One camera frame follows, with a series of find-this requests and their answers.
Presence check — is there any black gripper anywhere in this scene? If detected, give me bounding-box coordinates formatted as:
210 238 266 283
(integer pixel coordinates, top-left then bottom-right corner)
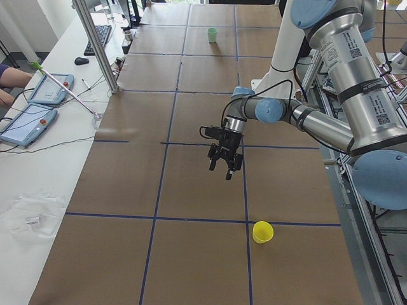
208 130 243 180

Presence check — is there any yellow cup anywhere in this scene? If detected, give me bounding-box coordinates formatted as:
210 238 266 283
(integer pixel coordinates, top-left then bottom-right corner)
252 221 274 244

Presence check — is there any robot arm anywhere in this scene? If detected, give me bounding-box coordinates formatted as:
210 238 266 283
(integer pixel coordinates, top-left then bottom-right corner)
200 1 406 210

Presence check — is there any stack of books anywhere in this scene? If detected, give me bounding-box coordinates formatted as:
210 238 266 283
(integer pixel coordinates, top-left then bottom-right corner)
321 75 337 95

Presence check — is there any green cup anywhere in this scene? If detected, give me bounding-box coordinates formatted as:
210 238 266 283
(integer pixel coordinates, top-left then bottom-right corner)
207 27 218 43

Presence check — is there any small metal cup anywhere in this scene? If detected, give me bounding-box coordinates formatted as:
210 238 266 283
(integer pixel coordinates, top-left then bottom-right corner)
123 30 133 41

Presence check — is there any black marker pen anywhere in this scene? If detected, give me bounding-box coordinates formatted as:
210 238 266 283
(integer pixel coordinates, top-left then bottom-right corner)
81 78 91 90

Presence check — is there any black computer mouse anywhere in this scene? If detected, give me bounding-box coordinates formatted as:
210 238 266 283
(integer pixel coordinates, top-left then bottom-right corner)
74 57 89 65

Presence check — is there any black keyboard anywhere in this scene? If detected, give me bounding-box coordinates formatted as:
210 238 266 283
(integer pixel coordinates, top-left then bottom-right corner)
83 25 112 56

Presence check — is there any clear plastic bag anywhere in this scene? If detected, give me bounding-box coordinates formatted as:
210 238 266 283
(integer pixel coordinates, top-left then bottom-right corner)
1 193 68 242

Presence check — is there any far teach pendant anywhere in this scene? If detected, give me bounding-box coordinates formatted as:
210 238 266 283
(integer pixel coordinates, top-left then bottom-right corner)
27 74 74 105

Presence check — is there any teach pendant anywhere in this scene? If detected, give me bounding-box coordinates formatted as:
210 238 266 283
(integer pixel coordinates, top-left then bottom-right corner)
27 74 74 105
1 103 58 147

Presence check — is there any near teach pendant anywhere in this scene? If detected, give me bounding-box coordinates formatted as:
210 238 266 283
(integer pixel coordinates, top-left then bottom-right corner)
1 103 58 147

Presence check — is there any seated man in black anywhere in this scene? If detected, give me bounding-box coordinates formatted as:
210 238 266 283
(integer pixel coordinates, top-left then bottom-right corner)
1 64 32 108

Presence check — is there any reacher stick with green handle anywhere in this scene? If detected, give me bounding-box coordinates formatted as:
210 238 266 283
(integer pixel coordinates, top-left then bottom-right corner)
32 62 102 129

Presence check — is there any aluminium frame post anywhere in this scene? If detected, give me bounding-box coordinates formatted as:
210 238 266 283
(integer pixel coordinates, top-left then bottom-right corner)
72 0 119 93

